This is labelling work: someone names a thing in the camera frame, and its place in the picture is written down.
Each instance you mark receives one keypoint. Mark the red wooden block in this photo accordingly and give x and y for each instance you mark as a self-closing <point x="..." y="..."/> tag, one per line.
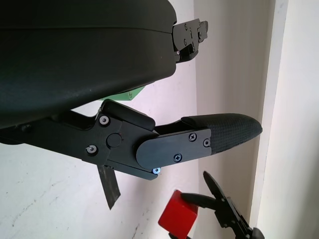
<point x="177" y="216"/>

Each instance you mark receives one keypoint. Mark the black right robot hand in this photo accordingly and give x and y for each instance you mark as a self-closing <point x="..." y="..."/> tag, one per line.
<point x="231" y="214"/>

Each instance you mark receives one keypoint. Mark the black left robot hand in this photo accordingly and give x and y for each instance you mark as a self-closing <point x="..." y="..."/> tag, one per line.
<point x="74" y="62"/>

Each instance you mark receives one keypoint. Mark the green wooden block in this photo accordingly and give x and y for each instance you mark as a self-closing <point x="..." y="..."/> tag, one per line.
<point x="125" y="95"/>

